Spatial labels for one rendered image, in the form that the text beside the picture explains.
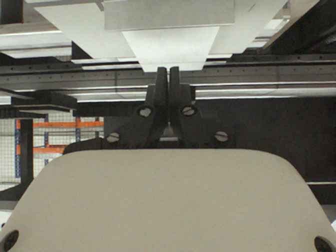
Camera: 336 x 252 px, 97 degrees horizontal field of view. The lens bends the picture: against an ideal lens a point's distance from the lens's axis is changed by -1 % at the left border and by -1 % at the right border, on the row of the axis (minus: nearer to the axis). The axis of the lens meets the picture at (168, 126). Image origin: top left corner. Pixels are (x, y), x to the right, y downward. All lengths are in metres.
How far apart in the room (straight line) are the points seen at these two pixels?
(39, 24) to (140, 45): 0.13
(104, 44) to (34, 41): 0.12
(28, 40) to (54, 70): 0.31
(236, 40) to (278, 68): 0.36
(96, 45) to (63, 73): 0.39
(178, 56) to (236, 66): 0.32
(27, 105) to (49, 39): 0.31
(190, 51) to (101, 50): 0.10
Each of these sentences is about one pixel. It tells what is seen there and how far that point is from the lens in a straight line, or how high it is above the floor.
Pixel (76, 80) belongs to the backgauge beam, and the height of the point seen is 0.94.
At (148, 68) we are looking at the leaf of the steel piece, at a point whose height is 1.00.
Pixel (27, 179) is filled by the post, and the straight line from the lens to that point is 1.37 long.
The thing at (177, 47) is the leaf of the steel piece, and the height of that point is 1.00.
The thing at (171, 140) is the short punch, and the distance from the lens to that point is 0.19.
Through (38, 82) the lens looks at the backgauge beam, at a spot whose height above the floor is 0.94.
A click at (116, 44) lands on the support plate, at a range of 0.19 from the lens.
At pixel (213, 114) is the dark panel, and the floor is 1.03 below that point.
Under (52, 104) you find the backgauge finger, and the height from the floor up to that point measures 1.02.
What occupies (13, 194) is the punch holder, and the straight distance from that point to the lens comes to 0.31.
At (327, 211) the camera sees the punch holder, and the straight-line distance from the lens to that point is 0.24.
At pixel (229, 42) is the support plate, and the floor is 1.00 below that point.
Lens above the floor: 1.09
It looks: 1 degrees down
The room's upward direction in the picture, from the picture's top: 179 degrees clockwise
